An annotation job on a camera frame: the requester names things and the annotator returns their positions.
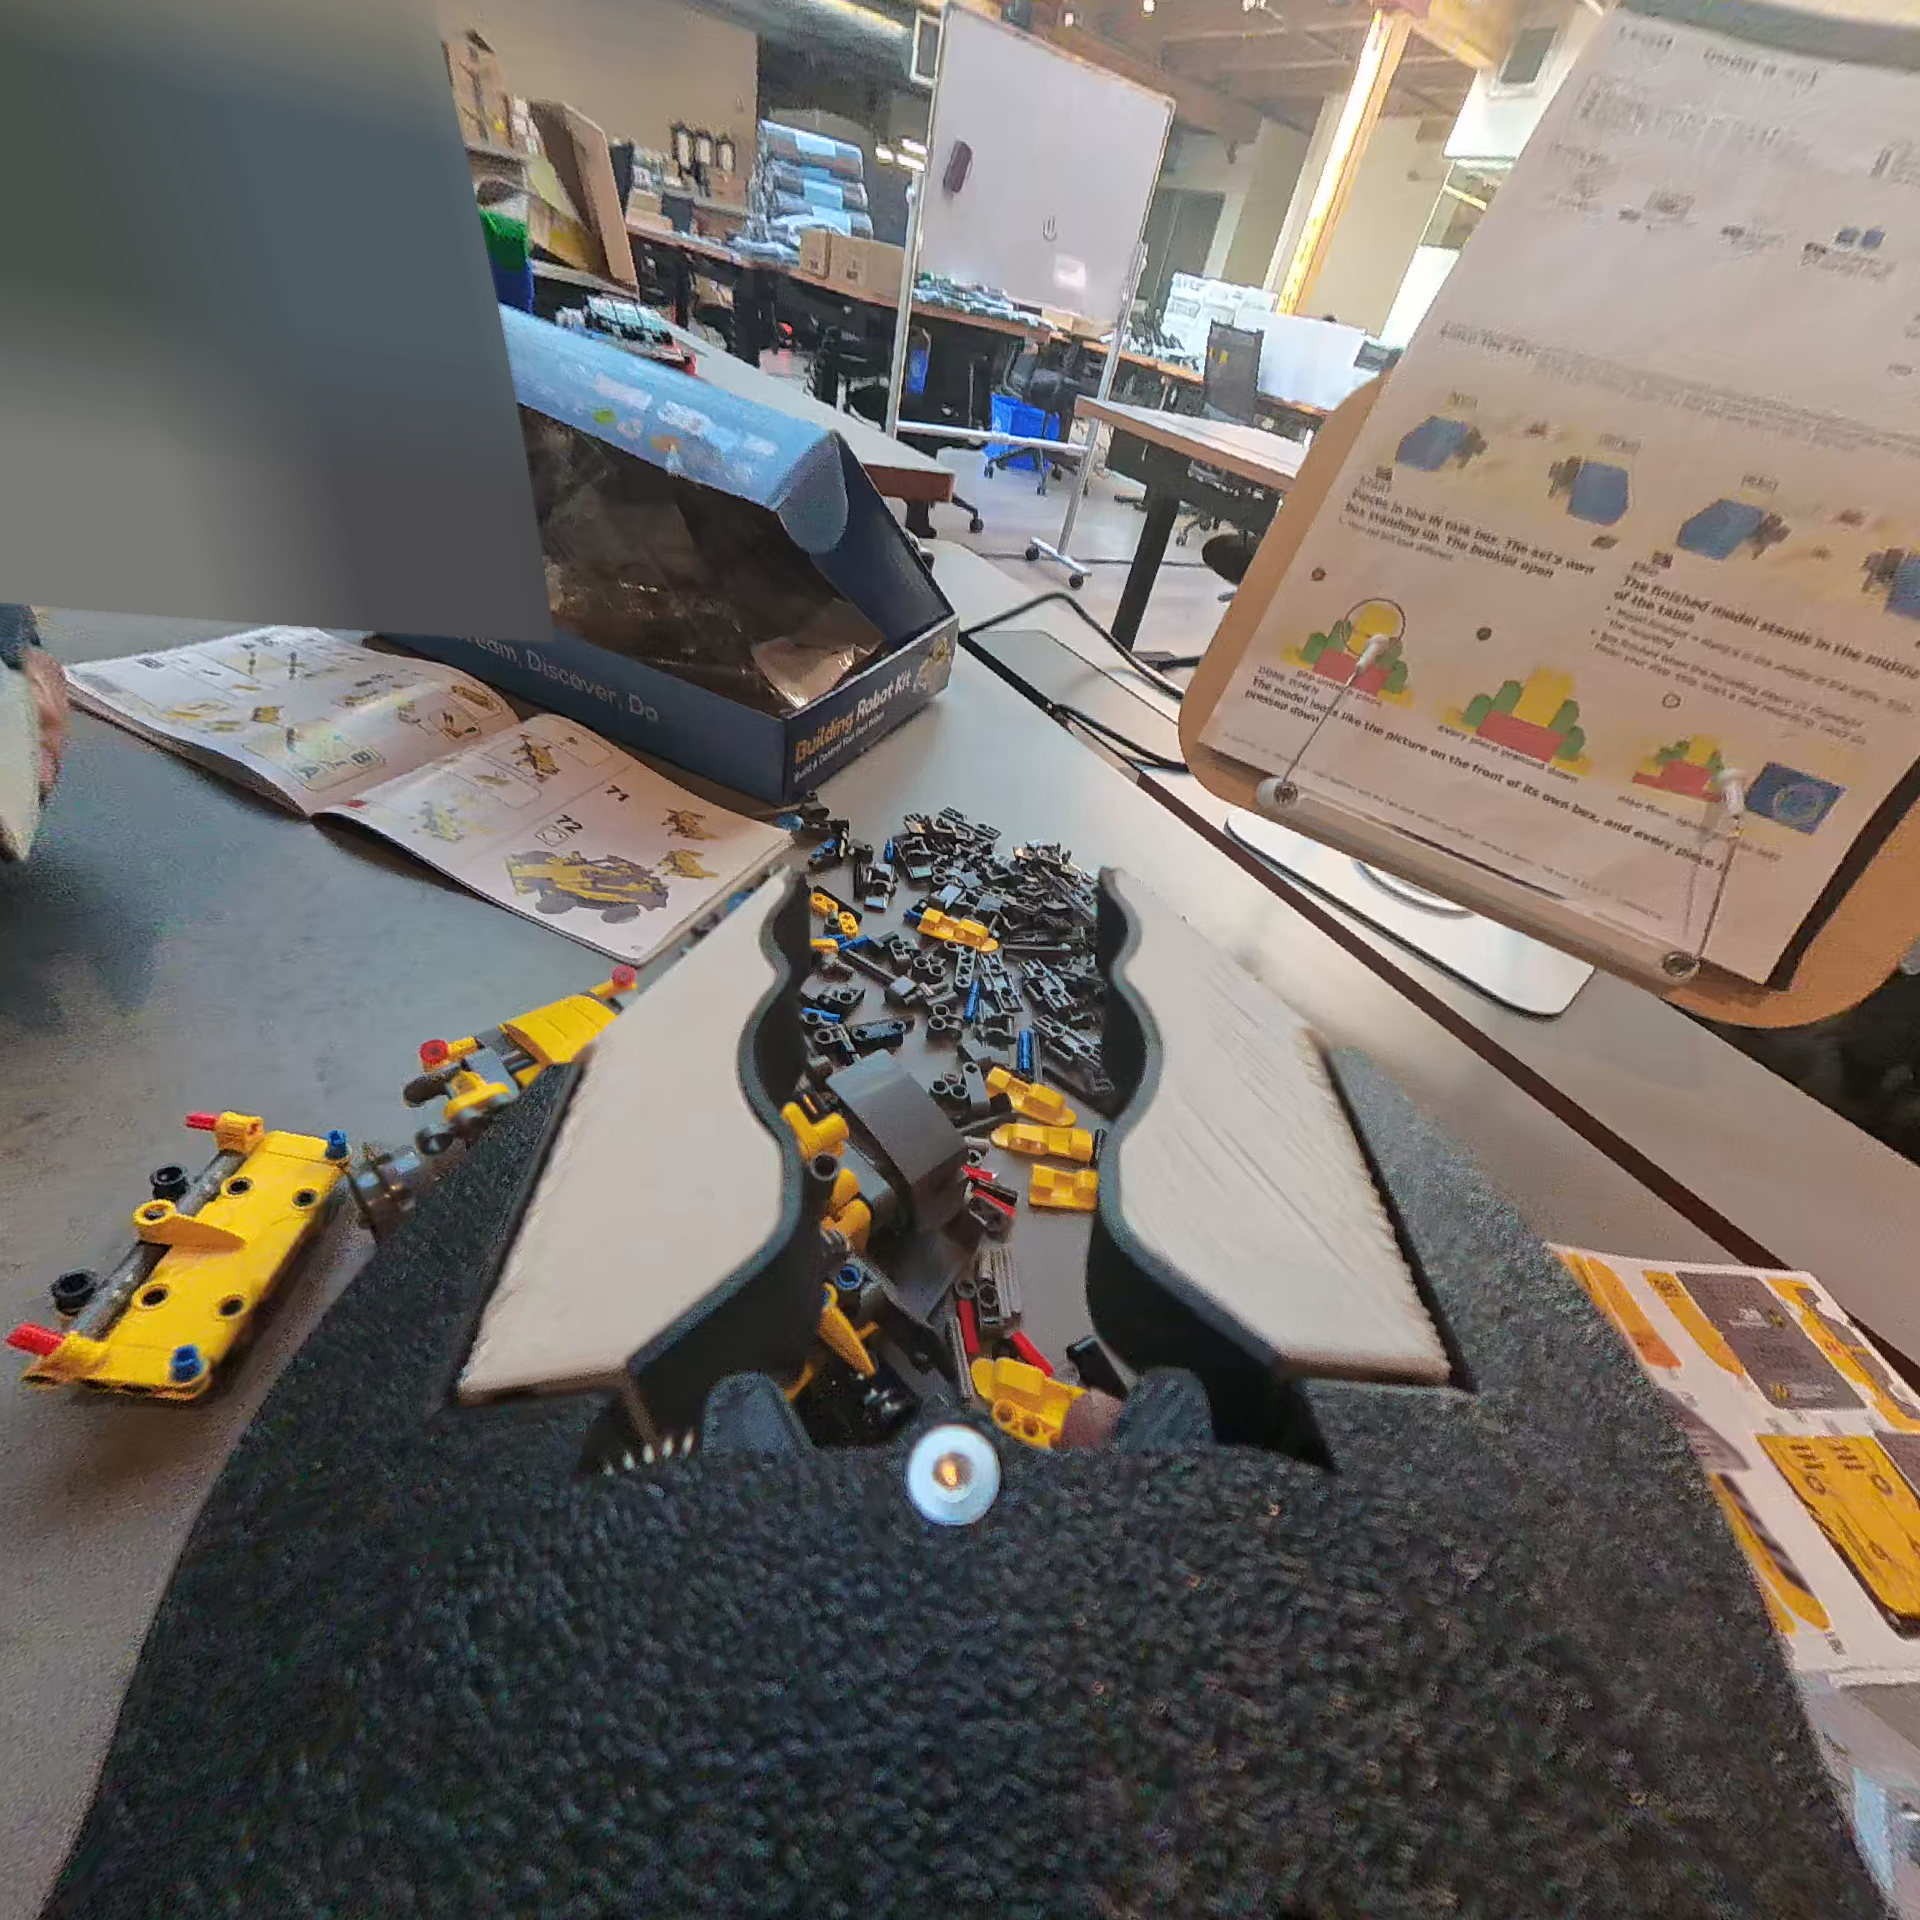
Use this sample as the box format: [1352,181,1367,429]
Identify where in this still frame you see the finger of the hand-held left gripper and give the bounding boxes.
[0,663,47,865]

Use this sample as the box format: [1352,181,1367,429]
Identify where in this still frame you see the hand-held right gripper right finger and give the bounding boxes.
[1084,864,1461,1469]

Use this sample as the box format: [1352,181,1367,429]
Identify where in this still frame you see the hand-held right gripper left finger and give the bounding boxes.
[455,873,824,1469]

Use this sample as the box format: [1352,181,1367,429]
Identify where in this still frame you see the yellow brick subassembly blue pins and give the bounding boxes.
[7,1111,357,1408]

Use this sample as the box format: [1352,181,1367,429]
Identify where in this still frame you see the grey desk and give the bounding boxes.
[0,533,1920,1920]

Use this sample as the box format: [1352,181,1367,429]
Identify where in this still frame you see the yellow toy brick car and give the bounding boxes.
[352,967,999,1359]

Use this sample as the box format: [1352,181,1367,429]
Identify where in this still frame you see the pile of dark small bricks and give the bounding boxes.
[773,801,1150,1448]

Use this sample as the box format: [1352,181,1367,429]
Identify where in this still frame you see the brick instruction booklet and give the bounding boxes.
[63,622,799,967]

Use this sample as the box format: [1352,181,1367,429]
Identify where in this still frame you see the dark blue cardboard box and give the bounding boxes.
[381,306,961,807]

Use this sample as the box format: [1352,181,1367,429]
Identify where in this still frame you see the yellow sticker sheet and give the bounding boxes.
[1550,1240,1920,1671]

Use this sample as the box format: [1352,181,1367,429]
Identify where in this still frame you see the clear plastic bag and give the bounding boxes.
[517,404,887,712]

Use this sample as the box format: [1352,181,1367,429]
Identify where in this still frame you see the wooden board with printed sheet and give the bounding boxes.
[1177,0,1920,1033]

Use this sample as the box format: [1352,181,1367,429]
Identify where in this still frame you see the wooden top table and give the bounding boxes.
[1069,392,1318,664]

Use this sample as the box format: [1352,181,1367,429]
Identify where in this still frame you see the blue storage bin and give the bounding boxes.
[988,390,1085,479]

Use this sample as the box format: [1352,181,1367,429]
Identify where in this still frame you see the rolling whiteboard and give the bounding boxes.
[892,0,1180,590]

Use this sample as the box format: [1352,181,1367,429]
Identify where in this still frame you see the black cable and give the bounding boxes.
[959,590,1201,770]

